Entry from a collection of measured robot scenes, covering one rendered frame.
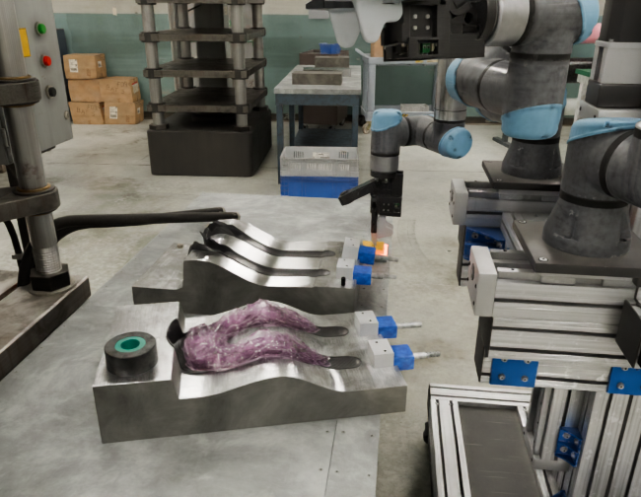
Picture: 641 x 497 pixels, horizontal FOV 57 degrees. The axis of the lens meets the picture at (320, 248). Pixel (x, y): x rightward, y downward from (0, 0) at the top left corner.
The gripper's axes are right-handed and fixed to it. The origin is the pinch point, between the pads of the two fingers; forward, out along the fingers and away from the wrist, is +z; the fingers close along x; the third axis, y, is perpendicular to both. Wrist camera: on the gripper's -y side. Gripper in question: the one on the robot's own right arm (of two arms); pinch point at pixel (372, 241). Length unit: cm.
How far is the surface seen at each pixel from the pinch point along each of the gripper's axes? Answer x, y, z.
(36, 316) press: -42, -74, 6
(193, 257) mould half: -37, -37, -9
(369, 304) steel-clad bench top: -28.1, 0.9, 4.6
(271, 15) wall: 607, -157, -45
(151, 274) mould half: -32, -50, -1
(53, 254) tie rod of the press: -28, -76, -3
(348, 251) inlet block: -23.3, -4.7, -6.3
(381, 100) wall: 618, -20, 54
